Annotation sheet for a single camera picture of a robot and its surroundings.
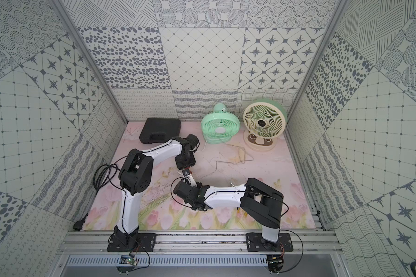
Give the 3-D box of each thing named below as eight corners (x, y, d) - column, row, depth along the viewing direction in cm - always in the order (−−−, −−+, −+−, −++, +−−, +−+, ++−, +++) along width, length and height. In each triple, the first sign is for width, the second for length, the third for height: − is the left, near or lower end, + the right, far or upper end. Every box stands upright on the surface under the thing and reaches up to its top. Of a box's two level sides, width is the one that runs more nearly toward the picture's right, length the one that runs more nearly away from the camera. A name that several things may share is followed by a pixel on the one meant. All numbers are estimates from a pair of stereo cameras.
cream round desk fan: (242, 153, 107) (251, 115, 82) (240, 137, 115) (247, 98, 91) (272, 153, 107) (290, 115, 82) (268, 137, 116) (283, 99, 91)
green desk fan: (203, 151, 107) (201, 122, 87) (204, 131, 119) (202, 100, 98) (235, 151, 108) (240, 122, 87) (233, 131, 119) (237, 100, 98)
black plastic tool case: (140, 143, 109) (138, 139, 106) (148, 121, 122) (146, 117, 119) (178, 143, 109) (177, 139, 106) (182, 122, 122) (181, 117, 119)
